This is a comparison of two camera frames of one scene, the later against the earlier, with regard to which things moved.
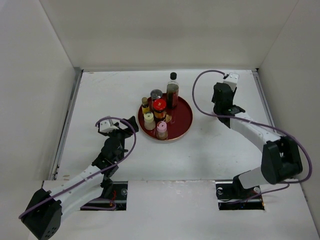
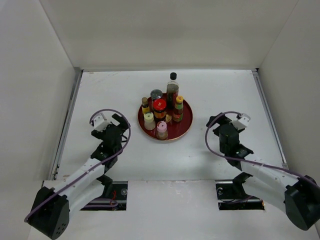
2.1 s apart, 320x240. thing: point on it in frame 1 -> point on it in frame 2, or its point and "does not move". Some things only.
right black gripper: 233,93 -> 222,120
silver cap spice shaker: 155,94 does not move
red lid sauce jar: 159,107 does not move
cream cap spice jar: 149,123 does not move
